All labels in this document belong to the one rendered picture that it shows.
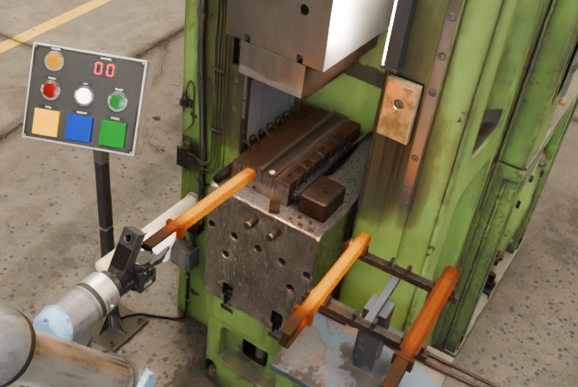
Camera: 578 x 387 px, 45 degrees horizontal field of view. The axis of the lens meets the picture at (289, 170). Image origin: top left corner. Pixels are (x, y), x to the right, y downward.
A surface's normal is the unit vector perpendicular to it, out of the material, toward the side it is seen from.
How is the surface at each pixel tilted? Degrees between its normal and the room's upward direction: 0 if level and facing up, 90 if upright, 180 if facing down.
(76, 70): 60
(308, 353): 0
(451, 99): 90
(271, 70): 90
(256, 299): 90
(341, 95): 90
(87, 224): 0
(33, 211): 0
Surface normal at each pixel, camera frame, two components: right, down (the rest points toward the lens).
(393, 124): -0.54, 0.45
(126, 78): -0.07, 0.10
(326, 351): 0.11, -0.80
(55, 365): 0.94, 0.22
